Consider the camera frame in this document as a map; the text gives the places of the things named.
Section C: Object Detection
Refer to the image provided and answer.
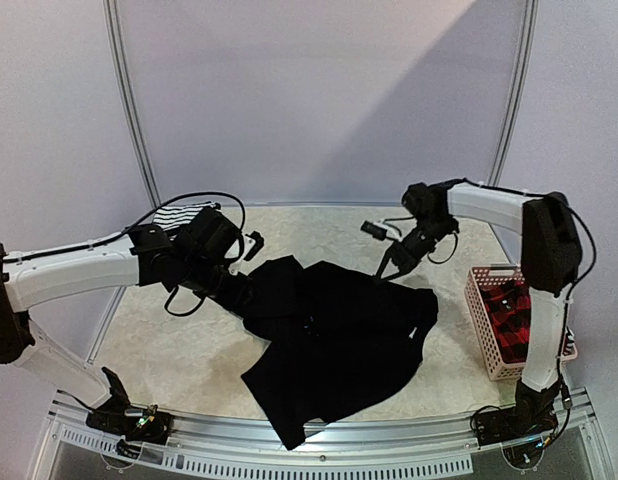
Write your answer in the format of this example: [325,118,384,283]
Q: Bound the aluminium corner post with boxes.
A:
[487,0,539,186]
[103,0,161,207]

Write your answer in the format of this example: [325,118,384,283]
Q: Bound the pink perforated laundry basket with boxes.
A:
[465,265,577,392]

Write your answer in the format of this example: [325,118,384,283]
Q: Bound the left aluminium corner post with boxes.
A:
[103,0,161,207]

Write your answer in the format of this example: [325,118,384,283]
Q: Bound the black garment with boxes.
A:
[236,256,439,450]

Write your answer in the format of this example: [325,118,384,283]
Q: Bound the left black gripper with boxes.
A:
[181,256,259,313]

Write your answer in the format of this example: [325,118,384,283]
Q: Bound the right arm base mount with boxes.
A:
[469,384,573,449]

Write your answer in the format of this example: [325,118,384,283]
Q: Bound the black white striped tank top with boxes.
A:
[151,201,221,234]

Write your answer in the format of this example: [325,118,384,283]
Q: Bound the right aluminium corner post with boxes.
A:
[487,0,539,186]

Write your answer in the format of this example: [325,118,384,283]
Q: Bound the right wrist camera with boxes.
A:
[360,220,403,242]

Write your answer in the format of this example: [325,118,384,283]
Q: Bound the aluminium front rail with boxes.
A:
[29,388,616,479]

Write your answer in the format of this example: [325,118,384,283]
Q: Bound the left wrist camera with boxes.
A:
[226,231,265,276]

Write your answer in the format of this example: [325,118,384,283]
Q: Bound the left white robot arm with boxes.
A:
[0,204,264,434]

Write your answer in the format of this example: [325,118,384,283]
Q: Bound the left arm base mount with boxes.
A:
[86,367,175,445]

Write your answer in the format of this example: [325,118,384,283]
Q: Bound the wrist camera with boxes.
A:
[226,231,265,276]
[360,220,403,242]

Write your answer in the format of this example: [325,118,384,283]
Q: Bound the red black plaid shirt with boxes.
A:
[478,279,576,364]

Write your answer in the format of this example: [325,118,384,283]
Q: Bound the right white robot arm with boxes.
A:
[375,179,583,393]

